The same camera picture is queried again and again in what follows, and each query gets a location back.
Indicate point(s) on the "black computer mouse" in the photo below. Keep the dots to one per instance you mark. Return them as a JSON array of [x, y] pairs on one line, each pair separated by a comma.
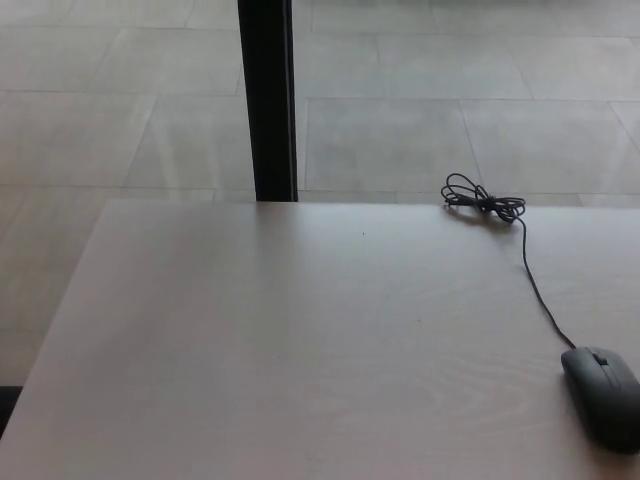
[[602, 402]]

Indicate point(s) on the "black vertical window frame post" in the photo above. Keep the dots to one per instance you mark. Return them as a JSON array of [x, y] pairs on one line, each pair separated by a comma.
[[268, 100]]

